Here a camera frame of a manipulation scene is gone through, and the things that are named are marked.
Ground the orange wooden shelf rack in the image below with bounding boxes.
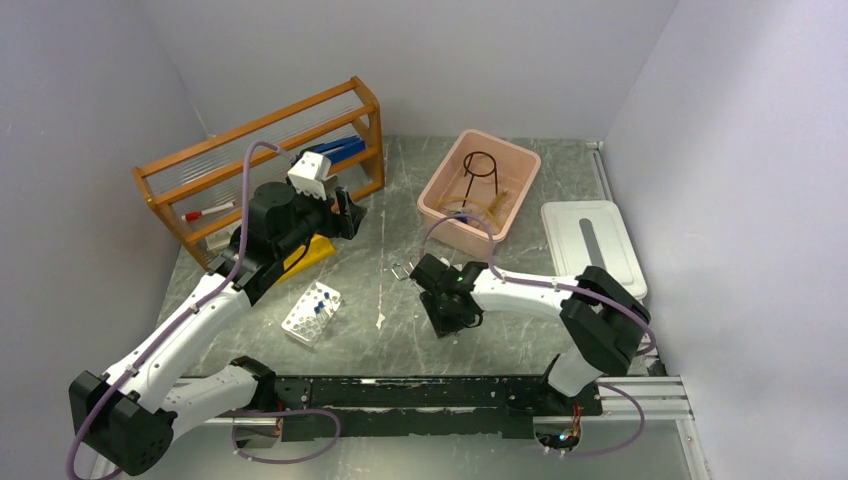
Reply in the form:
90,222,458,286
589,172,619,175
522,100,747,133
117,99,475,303
132,76,386,267

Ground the white test tube rack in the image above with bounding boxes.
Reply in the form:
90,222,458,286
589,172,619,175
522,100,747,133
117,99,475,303
281,281,342,347

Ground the black wire tripod stand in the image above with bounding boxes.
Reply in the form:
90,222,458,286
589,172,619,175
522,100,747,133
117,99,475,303
462,150,499,207

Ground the white plastic bin lid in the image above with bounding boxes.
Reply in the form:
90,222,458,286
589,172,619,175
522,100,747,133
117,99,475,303
541,200,648,301

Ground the red white marker pen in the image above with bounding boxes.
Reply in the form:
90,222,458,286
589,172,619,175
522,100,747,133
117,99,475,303
181,201,235,223

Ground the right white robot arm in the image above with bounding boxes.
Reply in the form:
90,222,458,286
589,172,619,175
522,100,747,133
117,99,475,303
409,254,650,414

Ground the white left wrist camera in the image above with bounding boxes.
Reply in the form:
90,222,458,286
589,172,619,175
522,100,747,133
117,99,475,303
287,151,331,200

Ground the white box on shelf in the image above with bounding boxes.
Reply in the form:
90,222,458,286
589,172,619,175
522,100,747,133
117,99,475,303
204,221,241,252

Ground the brown bristle tube brush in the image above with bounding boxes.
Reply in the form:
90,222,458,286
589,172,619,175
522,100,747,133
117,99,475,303
487,190,510,216

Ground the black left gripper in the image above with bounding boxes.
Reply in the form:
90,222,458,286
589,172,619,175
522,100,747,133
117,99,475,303
275,176,366,257

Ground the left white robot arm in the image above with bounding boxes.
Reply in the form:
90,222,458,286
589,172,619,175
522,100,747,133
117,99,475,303
65,182,367,479

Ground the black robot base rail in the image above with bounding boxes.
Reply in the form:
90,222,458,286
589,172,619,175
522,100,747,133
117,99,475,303
245,375,603,442

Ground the test tube in rack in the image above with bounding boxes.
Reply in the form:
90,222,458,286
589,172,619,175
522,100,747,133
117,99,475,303
313,306,328,331

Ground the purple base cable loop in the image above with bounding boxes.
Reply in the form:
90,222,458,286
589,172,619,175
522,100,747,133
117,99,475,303
230,407,342,466

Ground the blue black stapler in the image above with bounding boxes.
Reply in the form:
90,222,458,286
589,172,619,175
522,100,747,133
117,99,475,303
312,135,366,165

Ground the pink plastic bin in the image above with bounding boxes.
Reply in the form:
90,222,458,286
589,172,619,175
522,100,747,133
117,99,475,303
417,129,542,260

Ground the yellow foam tray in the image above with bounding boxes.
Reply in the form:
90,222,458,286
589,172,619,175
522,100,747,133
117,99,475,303
276,235,337,284

